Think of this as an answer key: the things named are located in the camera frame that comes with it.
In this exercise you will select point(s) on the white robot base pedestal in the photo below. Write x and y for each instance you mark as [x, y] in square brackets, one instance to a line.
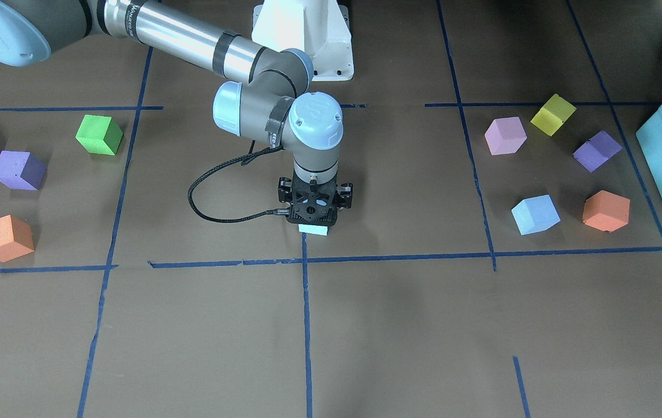
[321, 29]

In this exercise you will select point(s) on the purple foam block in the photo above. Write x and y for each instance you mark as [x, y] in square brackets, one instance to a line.
[596, 151]
[21, 170]

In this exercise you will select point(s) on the light blue foam block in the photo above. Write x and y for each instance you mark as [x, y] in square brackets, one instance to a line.
[313, 229]

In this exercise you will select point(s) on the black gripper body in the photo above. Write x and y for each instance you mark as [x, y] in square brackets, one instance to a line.
[344, 196]

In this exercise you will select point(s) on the yellow foam block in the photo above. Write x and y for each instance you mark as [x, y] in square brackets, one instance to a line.
[553, 115]

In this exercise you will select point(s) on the brown paper table cover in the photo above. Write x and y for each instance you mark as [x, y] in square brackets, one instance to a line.
[423, 301]

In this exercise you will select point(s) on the pink foam block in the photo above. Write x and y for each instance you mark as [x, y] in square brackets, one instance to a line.
[505, 135]

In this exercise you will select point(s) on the green foam block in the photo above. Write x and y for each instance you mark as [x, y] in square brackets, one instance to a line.
[99, 135]

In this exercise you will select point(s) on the orange foam block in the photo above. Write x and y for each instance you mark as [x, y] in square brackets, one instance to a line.
[606, 211]
[16, 239]

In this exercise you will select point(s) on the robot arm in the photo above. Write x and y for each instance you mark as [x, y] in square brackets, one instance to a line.
[266, 96]

